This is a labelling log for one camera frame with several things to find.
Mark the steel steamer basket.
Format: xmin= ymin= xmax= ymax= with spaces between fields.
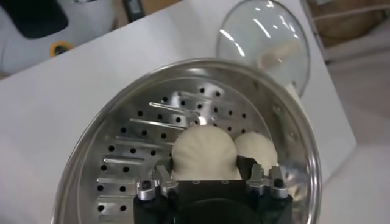
xmin=51 ymin=57 xmax=322 ymax=224

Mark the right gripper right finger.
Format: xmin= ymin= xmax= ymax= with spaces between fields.
xmin=237 ymin=155 xmax=289 ymax=200

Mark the glass pot lid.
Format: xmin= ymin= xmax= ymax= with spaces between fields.
xmin=215 ymin=0 xmax=311 ymax=99

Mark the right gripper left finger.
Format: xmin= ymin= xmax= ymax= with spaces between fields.
xmin=135 ymin=164 xmax=180 ymax=201

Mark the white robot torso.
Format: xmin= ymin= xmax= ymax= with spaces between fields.
xmin=0 ymin=0 xmax=117 ymax=77

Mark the white steamed baozi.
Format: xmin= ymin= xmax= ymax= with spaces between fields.
xmin=233 ymin=130 xmax=278 ymax=173
xmin=169 ymin=124 xmax=242 ymax=181

